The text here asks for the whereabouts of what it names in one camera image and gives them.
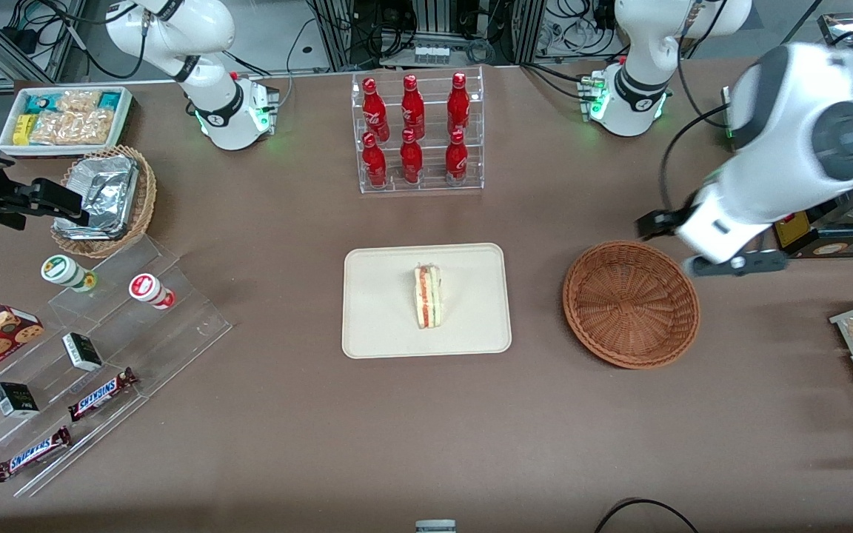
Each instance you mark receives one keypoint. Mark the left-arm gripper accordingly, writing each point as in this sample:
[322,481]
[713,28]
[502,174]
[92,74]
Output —
[665,220]

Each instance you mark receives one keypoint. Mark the triangle sandwich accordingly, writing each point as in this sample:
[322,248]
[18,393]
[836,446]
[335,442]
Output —
[428,296]

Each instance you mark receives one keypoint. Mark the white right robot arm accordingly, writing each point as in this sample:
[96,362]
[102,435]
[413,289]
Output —
[204,29]

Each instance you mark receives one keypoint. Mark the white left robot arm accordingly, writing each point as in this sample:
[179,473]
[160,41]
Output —
[774,96]

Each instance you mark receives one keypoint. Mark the aluminium foil tray stack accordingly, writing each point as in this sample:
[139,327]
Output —
[104,192]

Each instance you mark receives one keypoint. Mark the brown wicker basket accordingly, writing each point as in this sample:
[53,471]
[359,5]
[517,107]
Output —
[630,303]

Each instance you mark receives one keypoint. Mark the light wicker basket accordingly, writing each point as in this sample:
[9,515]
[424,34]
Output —
[141,215]

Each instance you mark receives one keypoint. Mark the cream rectangular tray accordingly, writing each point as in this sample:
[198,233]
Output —
[382,311]

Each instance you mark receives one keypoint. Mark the green sunflower yogurt cup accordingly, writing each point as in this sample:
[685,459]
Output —
[56,268]

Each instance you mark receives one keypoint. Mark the white snack bin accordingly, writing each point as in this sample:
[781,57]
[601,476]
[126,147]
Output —
[56,152]

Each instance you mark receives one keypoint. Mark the yellow snack packet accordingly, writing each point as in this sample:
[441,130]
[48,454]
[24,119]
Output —
[24,129]

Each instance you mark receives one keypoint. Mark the large clear cracker bag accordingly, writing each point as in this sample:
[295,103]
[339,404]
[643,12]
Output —
[75,127]

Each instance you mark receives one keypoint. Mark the teal snack packet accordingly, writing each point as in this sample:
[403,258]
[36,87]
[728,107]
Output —
[110,100]
[40,102]

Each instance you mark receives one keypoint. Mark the small clear cracker bag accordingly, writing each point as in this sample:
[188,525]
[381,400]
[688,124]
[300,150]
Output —
[78,101]

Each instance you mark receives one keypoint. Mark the red strawberry yogurt cup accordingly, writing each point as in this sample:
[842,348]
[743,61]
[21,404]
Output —
[145,287]

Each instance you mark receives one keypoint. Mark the black Face carton box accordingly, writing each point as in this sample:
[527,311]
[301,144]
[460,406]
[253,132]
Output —
[15,400]

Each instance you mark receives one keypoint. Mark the clear acrylic stepped shelf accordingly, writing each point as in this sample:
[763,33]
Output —
[189,326]

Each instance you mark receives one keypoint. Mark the Snickers chocolate bar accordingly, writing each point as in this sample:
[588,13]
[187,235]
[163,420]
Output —
[30,455]
[101,394]

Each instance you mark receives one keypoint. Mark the small metal box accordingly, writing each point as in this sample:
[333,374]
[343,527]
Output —
[837,28]

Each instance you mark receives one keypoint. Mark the red cola bottle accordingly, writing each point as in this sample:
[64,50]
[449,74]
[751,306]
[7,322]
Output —
[375,107]
[458,104]
[375,163]
[412,159]
[412,107]
[456,159]

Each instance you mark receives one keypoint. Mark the clear acrylic bottle rack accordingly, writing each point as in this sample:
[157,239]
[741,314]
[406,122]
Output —
[395,185]

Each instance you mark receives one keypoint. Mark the grey power strip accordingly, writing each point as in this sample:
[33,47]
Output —
[431,53]

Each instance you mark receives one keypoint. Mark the aluminium equipment frame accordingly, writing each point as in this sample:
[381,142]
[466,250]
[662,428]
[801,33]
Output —
[426,18]

